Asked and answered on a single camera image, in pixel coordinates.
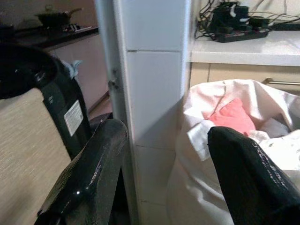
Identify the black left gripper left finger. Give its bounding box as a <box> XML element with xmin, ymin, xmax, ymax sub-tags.
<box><xmin>34</xmin><ymin>118</ymin><xmax>128</xmax><ymax>225</ymax></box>

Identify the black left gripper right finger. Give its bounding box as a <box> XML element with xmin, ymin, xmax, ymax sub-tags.
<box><xmin>207</xmin><ymin>126</ymin><xmax>300</xmax><ymax>225</ymax></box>

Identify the white fabric laundry bag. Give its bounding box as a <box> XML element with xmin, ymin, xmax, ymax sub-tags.
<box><xmin>166</xmin><ymin>79</ymin><xmax>300</xmax><ymax>225</ymax></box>

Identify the white label sticker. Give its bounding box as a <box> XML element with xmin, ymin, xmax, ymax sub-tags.
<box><xmin>63</xmin><ymin>99</ymin><xmax>84</xmax><ymax>135</ymax></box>

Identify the white garment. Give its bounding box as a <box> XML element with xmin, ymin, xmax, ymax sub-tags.
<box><xmin>248</xmin><ymin>117</ymin><xmax>291</xmax><ymax>141</ymax></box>

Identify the pink cloth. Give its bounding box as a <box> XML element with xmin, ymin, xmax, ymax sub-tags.
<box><xmin>202</xmin><ymin>97</ymin><xmax>257</xmax><ymax>136</ymax></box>

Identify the pink kitchen cabinet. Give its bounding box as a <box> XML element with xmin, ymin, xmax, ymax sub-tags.
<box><xmin>44</xmin><ymin>32</ymin><xmax>111</xmax><ymax>113</ymax></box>

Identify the light blue rag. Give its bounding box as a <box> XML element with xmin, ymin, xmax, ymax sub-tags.
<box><xmin>62</xmin><ymin>59</ymin><xmax>83</xmax><ymax>77</ymax></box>

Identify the white counter with beige drawers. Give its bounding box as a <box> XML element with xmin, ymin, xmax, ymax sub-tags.
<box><xmin>188</xmin><ymin>30</ymin><xmax>300</xmax><ymax>94</ymax></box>

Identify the black gas stove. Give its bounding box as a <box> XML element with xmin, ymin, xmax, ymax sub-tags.
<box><xmin>0</xmin><ymin>22</ymin><xmax>99</xmax><ymax>47</ymax></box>

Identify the black power strip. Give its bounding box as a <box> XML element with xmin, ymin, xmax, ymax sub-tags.
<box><xmin>212</xmin><ymin>27</ymin><xmax>269</xmax><ymax>43</ymax></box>

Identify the black wok with lid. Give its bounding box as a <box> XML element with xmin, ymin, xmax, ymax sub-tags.
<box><xmin>34</xmin><ymin>5</ymin><xmax>84</xmax><ymax>29</ymax></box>

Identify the black power adapter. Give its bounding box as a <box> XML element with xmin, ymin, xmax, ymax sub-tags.
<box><xmin>210</xmin><ymin>1</ymin><xmax>250</xmax><ymax>31</ymax></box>

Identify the white door frame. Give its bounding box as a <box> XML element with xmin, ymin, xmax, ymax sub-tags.
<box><xmin>94</xmin><ymin>0</ymin><xmax>139</xmax><ymax>225</ymax></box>

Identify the brass drawer handle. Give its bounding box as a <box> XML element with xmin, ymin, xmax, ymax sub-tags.
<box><xmin>262</xmin><ymin>77</ymin><xmax>300</xmax><ymax>86</ymax></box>

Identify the black cable bundle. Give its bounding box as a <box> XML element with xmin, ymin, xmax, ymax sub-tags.
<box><xmin>195</xmin><ymin>0</ymin><xmax>300</xmax><ymax>41</ymax></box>

